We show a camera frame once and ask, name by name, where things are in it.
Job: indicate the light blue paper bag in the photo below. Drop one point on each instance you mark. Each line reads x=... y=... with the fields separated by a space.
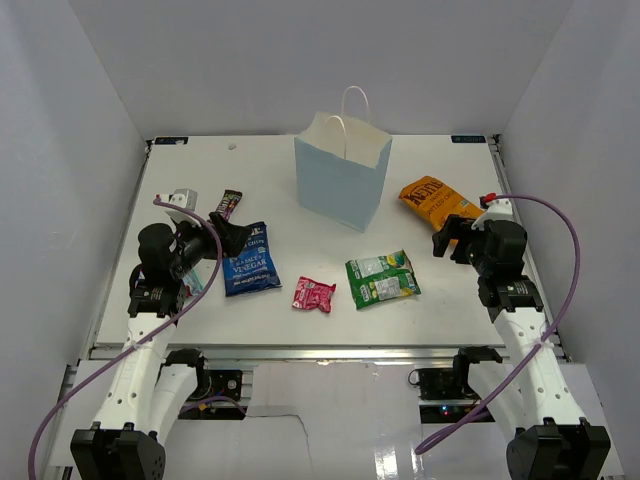
x=341 y=163

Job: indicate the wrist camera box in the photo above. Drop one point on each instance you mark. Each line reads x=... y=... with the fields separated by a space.
x=494 y=209
x=184 y=198

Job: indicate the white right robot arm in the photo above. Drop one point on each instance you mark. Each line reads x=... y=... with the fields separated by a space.
x=548 y=435

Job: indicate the teal red snack pouch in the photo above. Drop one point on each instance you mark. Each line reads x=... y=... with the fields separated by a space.
x=193 y=284

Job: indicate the purple candy bar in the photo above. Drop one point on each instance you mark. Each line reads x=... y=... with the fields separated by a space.
x=228 y=203

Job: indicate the red snack packet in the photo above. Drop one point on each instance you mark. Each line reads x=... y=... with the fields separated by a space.
x=310 y=295

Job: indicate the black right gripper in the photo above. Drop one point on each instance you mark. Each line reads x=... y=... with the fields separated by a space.
x=454 y=228

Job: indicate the orange kettle chips bag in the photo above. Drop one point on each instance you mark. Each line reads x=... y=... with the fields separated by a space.
x=434 y=201

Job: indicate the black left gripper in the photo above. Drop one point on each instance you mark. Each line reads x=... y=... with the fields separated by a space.
x=233 y=237

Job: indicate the blue vinegar chips bag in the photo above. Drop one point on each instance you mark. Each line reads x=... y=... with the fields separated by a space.
x=253 y=270

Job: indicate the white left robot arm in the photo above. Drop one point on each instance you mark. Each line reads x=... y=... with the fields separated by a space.
x=126 y=439

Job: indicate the green snack bag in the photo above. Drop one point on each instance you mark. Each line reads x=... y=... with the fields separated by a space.
x=381 y=278

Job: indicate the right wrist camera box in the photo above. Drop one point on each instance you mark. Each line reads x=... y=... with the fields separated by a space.
x=494 y=209

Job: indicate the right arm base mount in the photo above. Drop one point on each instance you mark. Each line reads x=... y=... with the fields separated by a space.
x=441 y=399

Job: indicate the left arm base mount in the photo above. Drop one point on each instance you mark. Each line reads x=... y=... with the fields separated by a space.
x=223 y=382

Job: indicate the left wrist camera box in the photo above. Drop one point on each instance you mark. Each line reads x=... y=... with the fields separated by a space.
x=184 y=198

